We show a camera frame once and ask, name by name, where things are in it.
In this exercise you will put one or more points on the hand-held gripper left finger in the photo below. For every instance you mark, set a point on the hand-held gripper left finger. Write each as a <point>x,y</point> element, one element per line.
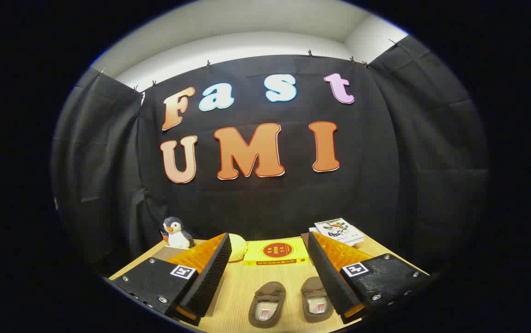
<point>210,277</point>

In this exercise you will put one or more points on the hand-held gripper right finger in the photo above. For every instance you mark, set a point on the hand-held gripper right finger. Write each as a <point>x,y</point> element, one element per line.
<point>328,277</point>

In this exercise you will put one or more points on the brown fuzzy slipper shoe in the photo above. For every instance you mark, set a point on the brown fuzzy slipper shoe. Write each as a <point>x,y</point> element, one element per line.
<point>268,303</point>
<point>316,298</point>

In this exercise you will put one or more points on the round yellow plush bun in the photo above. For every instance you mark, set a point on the round yellow plush bun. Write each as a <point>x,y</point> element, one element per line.
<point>238,247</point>

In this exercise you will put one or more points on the white book with plant print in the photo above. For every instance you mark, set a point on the white book with plant print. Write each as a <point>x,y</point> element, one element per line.
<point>357,242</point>

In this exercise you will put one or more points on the white flower print book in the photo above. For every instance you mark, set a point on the white flower print book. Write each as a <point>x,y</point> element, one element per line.
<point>337,230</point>

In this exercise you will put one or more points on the penguin plush toy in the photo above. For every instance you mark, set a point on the penguin plush toy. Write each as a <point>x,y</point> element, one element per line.
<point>176,233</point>

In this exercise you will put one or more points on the yellow book with red circle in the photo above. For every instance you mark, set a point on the yellow book with red circle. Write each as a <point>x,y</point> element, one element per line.
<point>277,252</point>

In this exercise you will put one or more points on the black backdrop cloth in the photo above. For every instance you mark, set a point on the black backdrop cloth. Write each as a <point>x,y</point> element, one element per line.
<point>270,208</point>

